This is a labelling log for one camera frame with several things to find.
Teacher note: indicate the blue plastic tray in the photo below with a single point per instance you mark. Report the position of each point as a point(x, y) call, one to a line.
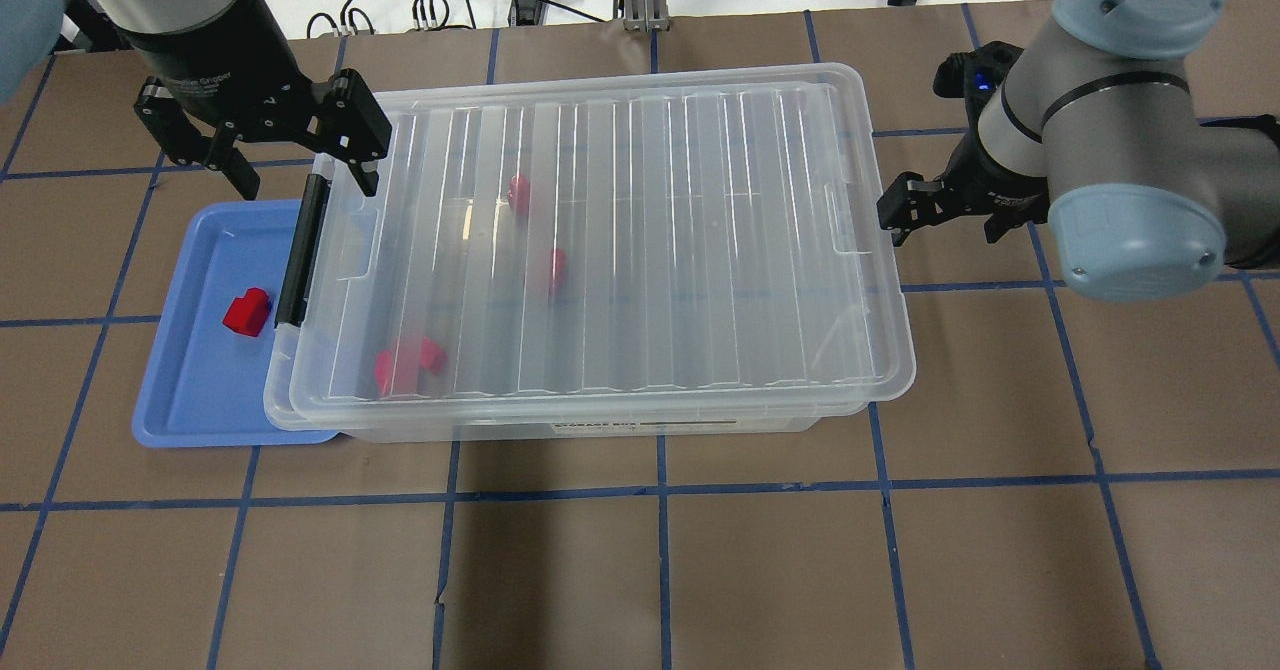
point(204, 385)

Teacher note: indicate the black box latch handle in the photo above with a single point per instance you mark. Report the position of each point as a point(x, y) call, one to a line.
point(291, 307)

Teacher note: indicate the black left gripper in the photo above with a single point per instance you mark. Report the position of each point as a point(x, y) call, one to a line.
point(212, 62)

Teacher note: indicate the red block bottom edge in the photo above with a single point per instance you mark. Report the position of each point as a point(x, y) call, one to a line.
point(519, 195)

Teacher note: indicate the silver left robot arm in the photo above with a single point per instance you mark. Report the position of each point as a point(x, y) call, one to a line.
point(30, 29)

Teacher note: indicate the clear plastic storage box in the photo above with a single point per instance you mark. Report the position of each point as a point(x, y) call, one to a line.
point(600, 425)

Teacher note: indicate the clear plastic box lid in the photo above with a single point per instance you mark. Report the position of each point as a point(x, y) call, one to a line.
point(620, 250)

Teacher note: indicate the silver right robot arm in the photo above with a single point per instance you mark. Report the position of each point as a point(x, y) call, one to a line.
point(1091, 130)

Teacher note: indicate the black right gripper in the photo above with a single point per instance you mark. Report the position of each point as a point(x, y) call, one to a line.
point(985, 187)

